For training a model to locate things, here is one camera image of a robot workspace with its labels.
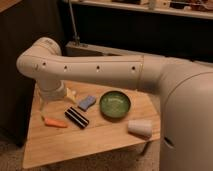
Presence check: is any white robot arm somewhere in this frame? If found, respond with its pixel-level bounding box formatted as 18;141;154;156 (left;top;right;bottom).
16;37;213;171

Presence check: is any orange pepper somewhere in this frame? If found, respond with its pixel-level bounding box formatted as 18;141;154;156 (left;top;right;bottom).
43;117;68;128

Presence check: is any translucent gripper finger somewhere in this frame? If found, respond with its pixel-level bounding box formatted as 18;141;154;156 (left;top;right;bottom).
39;97;47;117

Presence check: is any blue sponge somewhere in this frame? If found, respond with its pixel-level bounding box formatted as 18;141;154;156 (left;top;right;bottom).
78;96;96;111

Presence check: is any white paper cup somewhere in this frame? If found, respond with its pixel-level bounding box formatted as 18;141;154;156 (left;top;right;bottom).
128;120;152;137

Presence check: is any yellow small object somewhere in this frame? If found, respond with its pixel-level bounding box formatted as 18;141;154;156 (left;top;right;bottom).
66;89;77;104

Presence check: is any green bowl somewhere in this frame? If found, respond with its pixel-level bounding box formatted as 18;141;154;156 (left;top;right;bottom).
99;91;131;118

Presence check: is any upper wooden shelf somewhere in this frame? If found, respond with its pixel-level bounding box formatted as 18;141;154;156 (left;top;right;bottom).
63;0;213;20

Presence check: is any black striped rectangular box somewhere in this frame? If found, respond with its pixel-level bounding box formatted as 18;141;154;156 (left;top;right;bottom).
64;107;89;129

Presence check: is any low white shelf beam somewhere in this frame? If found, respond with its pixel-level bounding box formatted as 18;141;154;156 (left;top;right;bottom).
66;41;131;56

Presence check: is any metal pole stand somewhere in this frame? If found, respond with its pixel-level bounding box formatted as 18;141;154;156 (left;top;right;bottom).
68;0;86;46

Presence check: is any wooden table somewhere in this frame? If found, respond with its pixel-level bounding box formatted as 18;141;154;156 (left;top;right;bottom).
23;90;160;169

